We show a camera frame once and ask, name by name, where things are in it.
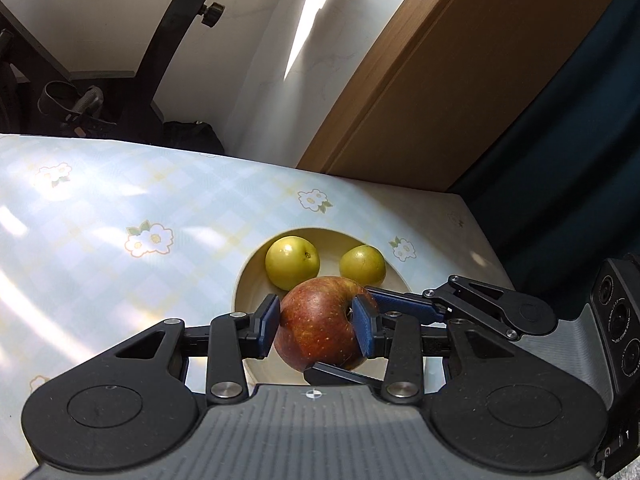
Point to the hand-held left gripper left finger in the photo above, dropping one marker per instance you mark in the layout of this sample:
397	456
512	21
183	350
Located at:
270	321

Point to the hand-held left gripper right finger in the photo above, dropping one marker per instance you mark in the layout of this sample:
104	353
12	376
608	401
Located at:
364	327

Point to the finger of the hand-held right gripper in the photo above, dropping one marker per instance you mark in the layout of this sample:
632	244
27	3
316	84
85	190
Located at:
340	372
400	305

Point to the cream round plate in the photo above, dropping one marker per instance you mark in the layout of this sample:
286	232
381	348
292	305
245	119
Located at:
252	290

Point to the red apple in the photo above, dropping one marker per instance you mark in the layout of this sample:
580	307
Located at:
320	322

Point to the yellow-green round fruit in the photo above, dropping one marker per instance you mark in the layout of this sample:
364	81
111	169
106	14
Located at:
291	262
363	262

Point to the dark blue curtain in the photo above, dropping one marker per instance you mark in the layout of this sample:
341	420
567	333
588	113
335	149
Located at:
565	135

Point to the black bag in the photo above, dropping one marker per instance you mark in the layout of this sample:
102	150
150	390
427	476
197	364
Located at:
192	136

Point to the wooden door panel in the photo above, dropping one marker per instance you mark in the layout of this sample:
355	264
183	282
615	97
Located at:
410	85

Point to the black stand column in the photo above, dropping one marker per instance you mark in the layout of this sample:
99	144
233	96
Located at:
172	55

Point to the black clamp knob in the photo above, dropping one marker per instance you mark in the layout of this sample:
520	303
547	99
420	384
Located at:
213	14

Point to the black equipment frame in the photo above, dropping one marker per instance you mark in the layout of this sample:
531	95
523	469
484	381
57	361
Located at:
12	90

